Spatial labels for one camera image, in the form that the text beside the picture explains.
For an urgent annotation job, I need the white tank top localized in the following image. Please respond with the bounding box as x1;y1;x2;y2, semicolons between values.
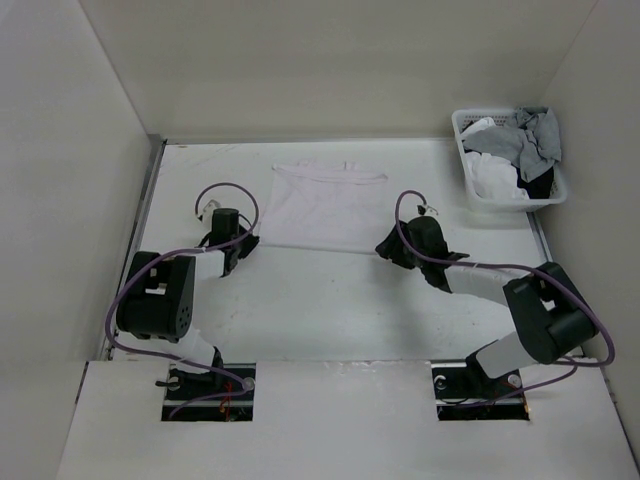
259;160;391;254

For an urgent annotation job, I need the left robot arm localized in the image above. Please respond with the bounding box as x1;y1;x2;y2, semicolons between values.
116;208;259;399

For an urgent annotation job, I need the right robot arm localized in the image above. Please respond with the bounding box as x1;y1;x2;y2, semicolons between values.
375;216;598;396

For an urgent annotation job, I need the grey tank top in basket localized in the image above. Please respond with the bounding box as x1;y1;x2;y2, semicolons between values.
462;107;562;183

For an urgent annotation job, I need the white garment in basket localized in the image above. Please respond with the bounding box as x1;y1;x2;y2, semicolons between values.
461;117;525;201

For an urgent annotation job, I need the black garment in basket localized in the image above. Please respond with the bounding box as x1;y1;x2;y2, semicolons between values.
516;168;555;200

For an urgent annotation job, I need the white plastic laundry basket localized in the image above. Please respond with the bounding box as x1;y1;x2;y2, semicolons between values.
451;107;568;213

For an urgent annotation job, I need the white front cover board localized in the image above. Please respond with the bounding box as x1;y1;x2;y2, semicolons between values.
58;360;638;479

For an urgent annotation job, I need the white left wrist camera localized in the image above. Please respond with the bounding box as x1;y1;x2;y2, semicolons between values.
196;199;221;222

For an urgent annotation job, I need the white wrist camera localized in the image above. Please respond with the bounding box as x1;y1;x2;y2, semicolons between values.
417;203;439;216
196;199;221;222

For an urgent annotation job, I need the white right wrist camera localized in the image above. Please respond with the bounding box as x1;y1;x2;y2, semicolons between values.
417;203;439;216

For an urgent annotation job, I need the metal left table rail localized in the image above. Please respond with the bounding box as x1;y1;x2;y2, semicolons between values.
102;133;166;360

